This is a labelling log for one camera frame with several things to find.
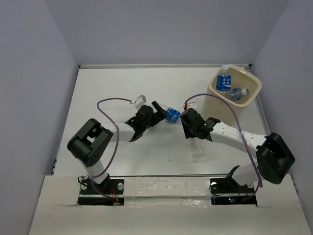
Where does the beige plastic bin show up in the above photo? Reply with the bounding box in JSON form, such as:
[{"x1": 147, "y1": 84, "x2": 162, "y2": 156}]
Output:
[{"x1": 201, "y1": 65, "x2": 262, "y2": 125}]

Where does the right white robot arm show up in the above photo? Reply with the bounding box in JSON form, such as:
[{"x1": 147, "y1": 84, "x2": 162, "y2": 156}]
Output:
[{"x1": 180, "y1": 108, "x2": 295, "y2": 192}]

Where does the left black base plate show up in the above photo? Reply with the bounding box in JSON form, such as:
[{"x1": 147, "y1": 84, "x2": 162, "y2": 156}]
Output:
[{"x1": 77, "y1": 176, "x2": 125, "y2": 206}]

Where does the aluminium table rail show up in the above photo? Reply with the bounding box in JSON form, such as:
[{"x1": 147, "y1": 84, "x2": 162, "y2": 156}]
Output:
[{"x1": 78, "y1": 63, "x2": 253, "y2": 70}]

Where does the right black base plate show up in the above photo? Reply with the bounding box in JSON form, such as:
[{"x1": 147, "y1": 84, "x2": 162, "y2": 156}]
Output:
[{"x1": 209, "y1": 178, "x2": 257, "y2": 206}]

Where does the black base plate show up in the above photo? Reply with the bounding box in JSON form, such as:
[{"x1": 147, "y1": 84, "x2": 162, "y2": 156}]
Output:
[
  {"x1": 209, "y1": 178, "x2": 257, "y2": 206},
  {"x1": 77, "y1": 176, "x2": 125, "y2": 206}
]

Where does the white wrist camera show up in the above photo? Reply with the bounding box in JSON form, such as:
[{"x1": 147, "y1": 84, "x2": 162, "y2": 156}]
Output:
[
  {"x1": 132, "y1": 95, "x2": 146, "y2": 110},
  {"x1": 184, "y1": 102, "x2": 198, "y2": 110}
]

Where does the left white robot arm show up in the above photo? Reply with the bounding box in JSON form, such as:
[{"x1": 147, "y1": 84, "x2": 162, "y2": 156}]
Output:
[{"x1": 67, "y1": 101, "x2": 167, "y2": 195}]

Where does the clear unlabelled bottle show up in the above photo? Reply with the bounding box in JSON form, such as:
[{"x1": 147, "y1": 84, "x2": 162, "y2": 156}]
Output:
[{"x1": 190, "y1": 138, "x2": 203, "y2": 158}]

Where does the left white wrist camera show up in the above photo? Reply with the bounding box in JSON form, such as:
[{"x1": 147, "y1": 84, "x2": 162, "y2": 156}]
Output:
[{"x1": 132, "y1": 95, "x2": 146, "y2": 110}]

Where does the blue label bottle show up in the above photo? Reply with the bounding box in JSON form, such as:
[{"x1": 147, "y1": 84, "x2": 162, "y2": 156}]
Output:
[
  {"x1": 241, "y1": 88, "x2": 249, "y2": 96},
  {"x1": 228, "y1": 88, "x2": 241, "y2": 101},
  {"x1": 216, "y1": 65, "x2": 232, "y2": 92},
  {"x1": 166, "y1": 107, "x2": 180, "y2": 123}
]

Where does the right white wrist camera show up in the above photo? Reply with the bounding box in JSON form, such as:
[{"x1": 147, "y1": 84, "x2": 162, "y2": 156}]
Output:
[{"x1": 184, "y1": 102, "x2": 198, "y2": 110}]

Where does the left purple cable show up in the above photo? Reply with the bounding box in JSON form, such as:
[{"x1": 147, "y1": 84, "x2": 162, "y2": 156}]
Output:
[{"x1": 92, "y1": 97, "x2": 137, "y2": 199}]

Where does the blue label bottle front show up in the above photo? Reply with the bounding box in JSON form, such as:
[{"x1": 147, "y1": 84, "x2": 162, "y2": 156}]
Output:
[{"x1": 241, "y1": 88, "x2": 249, "y2": 96}]

